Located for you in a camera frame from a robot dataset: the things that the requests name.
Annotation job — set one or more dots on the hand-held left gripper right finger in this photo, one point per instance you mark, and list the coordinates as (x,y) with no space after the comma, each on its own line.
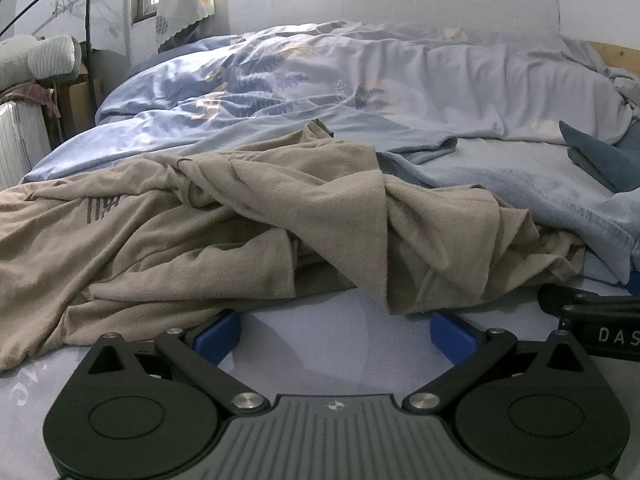
(452,335)

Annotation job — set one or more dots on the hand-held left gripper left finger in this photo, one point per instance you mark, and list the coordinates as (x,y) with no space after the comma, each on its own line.
(217,335)

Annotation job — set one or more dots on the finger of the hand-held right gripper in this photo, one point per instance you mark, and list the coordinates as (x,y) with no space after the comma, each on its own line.
(557,299)

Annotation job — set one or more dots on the beige garment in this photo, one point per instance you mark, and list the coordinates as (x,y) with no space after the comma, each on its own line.
(250,220)

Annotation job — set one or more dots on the black metal clothes rack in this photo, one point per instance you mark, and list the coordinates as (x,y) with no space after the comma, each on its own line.
(90,35)

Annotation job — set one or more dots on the light blue garment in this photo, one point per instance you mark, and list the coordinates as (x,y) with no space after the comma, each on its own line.
(500,185)

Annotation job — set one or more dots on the dark teal cloth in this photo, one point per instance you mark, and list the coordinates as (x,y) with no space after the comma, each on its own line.
(605,160)

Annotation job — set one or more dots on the wooden headboard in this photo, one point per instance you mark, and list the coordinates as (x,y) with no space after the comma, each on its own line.
(620,57)

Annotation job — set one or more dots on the cardboard box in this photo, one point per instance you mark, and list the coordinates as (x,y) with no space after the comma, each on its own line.
(80,102)

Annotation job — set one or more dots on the printed blue duvet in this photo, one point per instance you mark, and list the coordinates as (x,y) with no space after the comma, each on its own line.
(400,70)

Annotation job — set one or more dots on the pink cloth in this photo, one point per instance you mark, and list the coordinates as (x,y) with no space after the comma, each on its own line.
(35,94)

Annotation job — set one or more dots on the white printed curtain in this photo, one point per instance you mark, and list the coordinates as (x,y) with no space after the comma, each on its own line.
(185,0)

